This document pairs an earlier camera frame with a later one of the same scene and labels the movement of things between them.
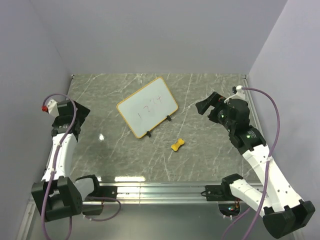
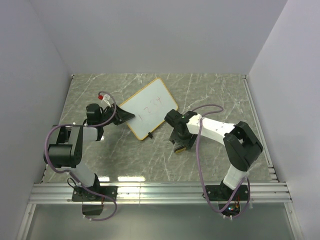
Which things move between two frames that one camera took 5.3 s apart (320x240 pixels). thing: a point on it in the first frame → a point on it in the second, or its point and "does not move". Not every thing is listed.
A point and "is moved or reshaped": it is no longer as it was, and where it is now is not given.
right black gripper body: x=228 y=126 → x=185 y=140
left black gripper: x=82 y=113 → x=121 y=116
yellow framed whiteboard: x=148 y=107 does not move
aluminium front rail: x=159 y=193 does not move
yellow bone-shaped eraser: x=175 y=146 is moved or reshaped
